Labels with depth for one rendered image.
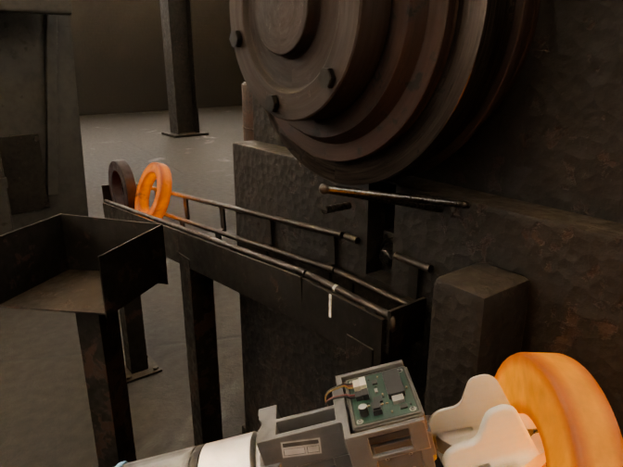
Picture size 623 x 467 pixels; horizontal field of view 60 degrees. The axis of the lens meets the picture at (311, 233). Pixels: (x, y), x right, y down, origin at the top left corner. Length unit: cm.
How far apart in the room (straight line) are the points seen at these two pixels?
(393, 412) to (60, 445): 149
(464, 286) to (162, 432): 125
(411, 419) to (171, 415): 148
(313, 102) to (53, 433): 142
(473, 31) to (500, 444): 40
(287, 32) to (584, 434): 53
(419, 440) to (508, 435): 7
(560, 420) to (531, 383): 4
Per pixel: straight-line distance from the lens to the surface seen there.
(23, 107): 354
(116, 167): 177
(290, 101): 72
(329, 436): 38
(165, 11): 771
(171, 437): 173
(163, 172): 158
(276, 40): 72
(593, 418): 40
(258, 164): 115
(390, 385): 39
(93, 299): 114
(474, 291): 65
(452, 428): 44
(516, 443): 42
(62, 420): 190
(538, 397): 42
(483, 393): 43
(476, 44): 62
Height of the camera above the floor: 106
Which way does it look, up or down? 18 degrees down
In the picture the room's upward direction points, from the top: straight up
